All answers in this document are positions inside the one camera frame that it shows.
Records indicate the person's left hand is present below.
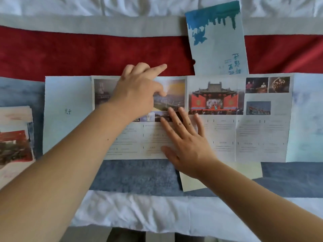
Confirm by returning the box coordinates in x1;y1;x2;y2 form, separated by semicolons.
108;62;168;122

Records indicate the person's right hand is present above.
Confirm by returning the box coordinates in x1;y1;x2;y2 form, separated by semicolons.
160;107;219;179

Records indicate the pale green leaflet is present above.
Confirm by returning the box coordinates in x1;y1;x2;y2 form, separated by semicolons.
179;161;263;192

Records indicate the pale blue painted brochure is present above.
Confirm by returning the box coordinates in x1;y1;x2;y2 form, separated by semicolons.
43;73;323;163

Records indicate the white hotel bed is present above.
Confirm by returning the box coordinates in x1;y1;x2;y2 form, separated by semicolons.
0;0;323;242

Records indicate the light blue calligraphy brochure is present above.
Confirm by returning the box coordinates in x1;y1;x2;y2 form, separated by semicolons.
185;0;249;76

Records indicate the red monument cover brochure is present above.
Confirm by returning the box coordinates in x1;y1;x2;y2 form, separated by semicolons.
0;106;36;189

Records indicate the person's left forearm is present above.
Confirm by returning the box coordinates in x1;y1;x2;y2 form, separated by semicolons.
0;98;132;242

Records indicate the person's right forearm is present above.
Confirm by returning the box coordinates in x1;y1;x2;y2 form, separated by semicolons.
194;160;323;242

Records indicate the red and blue bed runner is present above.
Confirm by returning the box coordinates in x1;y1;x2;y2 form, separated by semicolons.
0;13;323;198

